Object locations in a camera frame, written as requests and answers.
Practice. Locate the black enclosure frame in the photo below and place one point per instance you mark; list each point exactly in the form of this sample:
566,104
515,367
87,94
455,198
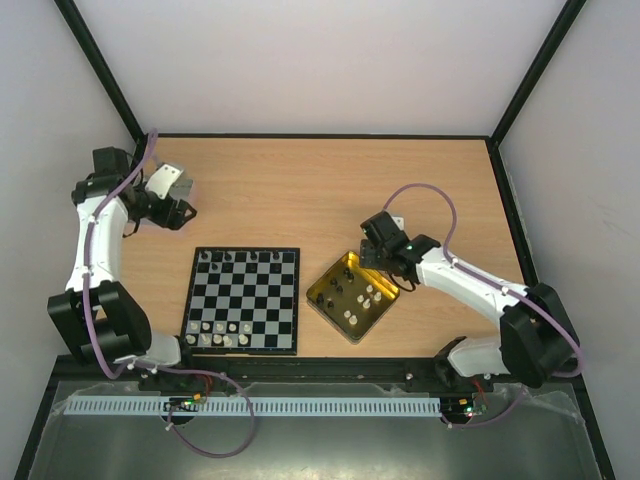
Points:
66,369

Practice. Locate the black silver chess board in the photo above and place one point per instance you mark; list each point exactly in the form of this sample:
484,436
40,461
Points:
262,305

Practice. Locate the gold metal tin box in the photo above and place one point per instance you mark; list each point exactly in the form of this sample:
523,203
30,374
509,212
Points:
346,304

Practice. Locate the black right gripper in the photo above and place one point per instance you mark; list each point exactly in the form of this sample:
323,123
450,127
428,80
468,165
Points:
377,258

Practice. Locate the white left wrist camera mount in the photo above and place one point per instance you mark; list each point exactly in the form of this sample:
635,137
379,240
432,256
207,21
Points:
162,180

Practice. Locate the silver metal tin lid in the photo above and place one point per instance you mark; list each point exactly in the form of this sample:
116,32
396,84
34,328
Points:
183,188

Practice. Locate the white slotted cable duct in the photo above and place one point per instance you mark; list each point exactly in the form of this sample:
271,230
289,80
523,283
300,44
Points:
259,406

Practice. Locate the controller circuit board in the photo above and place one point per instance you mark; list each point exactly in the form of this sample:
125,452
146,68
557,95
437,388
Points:
461,410
191,404

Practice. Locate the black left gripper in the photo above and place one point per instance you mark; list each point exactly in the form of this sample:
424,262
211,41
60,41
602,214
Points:
171,217

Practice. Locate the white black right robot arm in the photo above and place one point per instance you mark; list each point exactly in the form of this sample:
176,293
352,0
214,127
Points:
535,339

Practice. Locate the left controller circuit board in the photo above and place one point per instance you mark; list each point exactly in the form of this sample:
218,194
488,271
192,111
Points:
191,404

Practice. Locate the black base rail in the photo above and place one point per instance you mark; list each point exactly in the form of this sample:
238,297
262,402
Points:
416,375

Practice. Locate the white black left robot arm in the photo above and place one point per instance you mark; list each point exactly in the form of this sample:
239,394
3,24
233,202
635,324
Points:
98,319

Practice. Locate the right controller circuit board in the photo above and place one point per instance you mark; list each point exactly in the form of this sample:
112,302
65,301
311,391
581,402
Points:
461,410

